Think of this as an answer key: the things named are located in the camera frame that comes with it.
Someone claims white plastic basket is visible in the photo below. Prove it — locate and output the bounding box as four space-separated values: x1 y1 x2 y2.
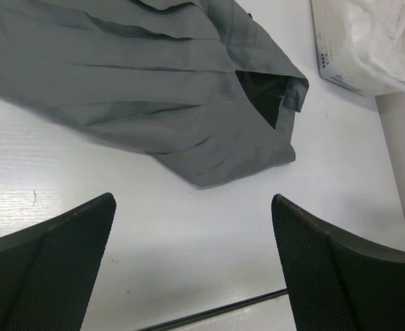
311 1 405 96

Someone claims white crumpled cloth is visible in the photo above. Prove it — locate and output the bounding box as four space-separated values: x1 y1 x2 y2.
348 0 405 82

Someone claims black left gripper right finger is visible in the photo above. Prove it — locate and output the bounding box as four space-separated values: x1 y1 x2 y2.
271 194 405 330

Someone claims grey pleated skirt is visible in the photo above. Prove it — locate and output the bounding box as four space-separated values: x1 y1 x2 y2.
0 1 309 188

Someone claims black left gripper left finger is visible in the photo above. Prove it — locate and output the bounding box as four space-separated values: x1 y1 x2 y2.
0 193 117 330

